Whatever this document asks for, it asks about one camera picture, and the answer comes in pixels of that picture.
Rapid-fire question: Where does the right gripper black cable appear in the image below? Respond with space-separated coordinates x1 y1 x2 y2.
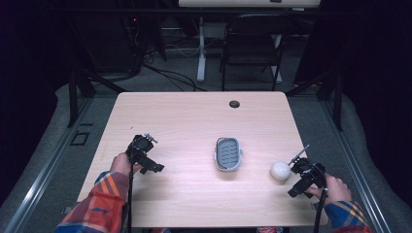
312 187 328 233

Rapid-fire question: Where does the white desk leg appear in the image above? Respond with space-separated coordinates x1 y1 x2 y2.
196 17 207 83

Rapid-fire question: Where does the person's right hand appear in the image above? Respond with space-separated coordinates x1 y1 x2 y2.
305 173 353 207

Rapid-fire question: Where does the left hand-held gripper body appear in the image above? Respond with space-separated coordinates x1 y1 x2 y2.
124 134 165 176

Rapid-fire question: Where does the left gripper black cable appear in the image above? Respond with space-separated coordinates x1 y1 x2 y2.
126 137 140 233

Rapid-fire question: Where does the black floor cable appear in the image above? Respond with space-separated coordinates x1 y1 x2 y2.
142 62 208 92

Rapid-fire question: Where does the black metal stand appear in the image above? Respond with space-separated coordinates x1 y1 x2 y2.
66 57 127 129
285 66 344 132

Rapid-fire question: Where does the black folding chair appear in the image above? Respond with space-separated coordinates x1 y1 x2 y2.
220 13 294 92

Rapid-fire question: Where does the black computer case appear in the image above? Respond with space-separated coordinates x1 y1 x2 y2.
69 14 144 74

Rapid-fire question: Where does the white round soap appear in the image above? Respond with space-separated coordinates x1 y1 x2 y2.
270 160 292 183

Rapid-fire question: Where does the grey soap dish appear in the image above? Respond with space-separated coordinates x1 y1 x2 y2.
214 136 244 173

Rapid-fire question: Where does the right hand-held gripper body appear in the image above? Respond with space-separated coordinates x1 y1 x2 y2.
287 156 327 199

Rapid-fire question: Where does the person's left hand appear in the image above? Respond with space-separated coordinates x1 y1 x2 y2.
110 152 143 178

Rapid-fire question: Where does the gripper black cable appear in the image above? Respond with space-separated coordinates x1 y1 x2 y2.
126 137 140 233
312 187 328 233

